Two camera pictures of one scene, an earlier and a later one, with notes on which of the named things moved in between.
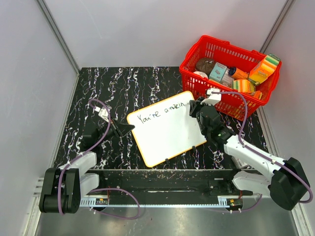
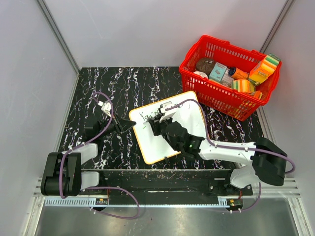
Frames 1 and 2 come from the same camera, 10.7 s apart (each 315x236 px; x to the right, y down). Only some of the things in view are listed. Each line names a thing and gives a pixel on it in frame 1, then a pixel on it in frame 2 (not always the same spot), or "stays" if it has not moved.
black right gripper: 196,104 to 156,125
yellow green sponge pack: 264,68 stays
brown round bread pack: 204,65 stays
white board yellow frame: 166,130 stays
